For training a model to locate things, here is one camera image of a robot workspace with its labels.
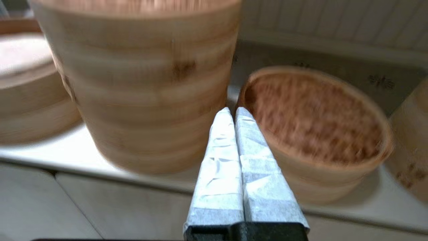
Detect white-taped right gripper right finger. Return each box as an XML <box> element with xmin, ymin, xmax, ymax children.
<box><xmin>235</xmin><ymin>107</ymin><xmax>310</xmax><ymax>231</ymax></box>

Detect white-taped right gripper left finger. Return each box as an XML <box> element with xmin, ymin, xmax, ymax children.
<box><xmin>183</xmin><ymin>107</ymin><xmax>245</xmax><ymax>233</ymax></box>

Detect dark woven bamboo steamer lid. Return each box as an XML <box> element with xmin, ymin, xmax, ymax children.
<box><xmin>238</xmin><ymin>65</ymin><xmax>394</xmax><ymax>193</ymax></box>

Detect light woven bamboo steamer lid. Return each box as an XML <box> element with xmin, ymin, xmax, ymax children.
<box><xmin>29</xmin><ymin>0</ymin><xmax>242</xmax><ymax>72</ymax></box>

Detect beige cabinet front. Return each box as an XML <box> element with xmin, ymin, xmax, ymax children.
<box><xmin>0</xmin><ymin>162</ymin><xmax>428</xmax><ymax>241</ymax></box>

